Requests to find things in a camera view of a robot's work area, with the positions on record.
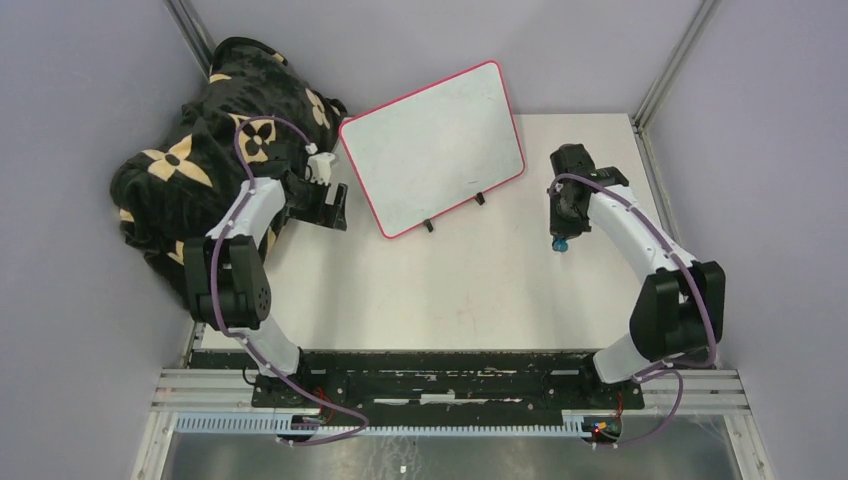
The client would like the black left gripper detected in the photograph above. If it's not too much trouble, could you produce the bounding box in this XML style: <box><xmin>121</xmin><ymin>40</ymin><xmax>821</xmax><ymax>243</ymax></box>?
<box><xmin>286</xmin><ymin>174</ymin><xmax>347</xmax><ymax>231</ymax></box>

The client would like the blue whiteboard eraser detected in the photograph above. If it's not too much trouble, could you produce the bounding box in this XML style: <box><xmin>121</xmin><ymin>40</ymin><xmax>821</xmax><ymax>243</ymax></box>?
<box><xmin>551</xmin><ymin>237</ymin><xmax>569</xmax><ymax>253</ymax></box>

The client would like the red framed whiteboard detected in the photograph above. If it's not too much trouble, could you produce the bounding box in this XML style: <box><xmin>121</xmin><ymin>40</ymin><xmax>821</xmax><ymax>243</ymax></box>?
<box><xmin>338</xmin><ymin>60</ymin><xmax>527</xmax><ymax>239</ymax></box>

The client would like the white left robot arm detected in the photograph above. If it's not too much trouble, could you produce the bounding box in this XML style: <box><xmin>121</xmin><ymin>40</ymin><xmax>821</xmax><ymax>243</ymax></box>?
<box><xmin>183</xmin><ymin>144</ymin><xmax>347</xmax><ymax>407</ymax></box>

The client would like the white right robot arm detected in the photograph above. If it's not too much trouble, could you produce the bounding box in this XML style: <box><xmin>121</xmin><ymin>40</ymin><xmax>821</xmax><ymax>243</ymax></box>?
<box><xmin>547</xmin><ymin>144</ymin><xmax>726</xmax><ymax>408</ymax></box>

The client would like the black floral blanket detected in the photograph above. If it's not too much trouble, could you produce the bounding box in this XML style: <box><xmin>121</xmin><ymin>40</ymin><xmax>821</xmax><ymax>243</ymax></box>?
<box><xmin>109</xmin><ymin>37</ymin><xmax>348</xmax><ymax>304</ymax></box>

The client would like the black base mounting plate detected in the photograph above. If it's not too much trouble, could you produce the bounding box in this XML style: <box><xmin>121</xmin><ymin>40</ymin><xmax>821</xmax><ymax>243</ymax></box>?
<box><xmin>251</xmin><ymin>351</ymin><xmax>645</xmax><ymax>427</ymax></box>

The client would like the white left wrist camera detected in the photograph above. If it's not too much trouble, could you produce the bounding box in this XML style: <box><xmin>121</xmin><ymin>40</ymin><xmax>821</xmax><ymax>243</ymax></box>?
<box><xmin>306</xmin><ymin>152</ymin><xmax>338</xmax><ymax>186</ymax></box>

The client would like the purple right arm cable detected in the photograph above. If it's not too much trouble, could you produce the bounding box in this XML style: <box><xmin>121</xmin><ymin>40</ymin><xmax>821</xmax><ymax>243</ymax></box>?
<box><xmin>547</xmin><ymin>173</ymin><xmax>721</xmax><ymax>449</ymax></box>

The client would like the grey slotted cable duct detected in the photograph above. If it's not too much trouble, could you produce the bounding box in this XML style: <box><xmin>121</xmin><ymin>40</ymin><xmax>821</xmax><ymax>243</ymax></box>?
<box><xmin>174</xmin><ymin>413</ymin><xmax>590</xmax><ymax>439</ymax></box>

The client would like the aluminium frame rail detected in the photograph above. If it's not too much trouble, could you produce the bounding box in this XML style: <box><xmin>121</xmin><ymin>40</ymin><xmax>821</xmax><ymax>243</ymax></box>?
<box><xmin>151</xmin><ymin>369</ymin><xmax>254</xmax><ymax>413</ymax></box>

